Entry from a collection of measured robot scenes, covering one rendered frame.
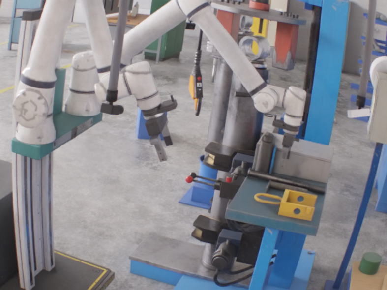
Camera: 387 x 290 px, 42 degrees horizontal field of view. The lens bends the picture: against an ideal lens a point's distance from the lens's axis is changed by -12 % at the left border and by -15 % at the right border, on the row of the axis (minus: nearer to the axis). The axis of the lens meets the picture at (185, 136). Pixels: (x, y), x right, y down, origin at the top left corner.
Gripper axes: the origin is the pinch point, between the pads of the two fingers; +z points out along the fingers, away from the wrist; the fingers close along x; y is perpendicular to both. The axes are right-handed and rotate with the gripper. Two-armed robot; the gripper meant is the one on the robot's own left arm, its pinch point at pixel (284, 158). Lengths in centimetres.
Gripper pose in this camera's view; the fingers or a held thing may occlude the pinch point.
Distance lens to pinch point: 260.2
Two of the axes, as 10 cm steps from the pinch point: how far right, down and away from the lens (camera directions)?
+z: -1.4, 9.4, 3.2
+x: 3.2, -2.6, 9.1
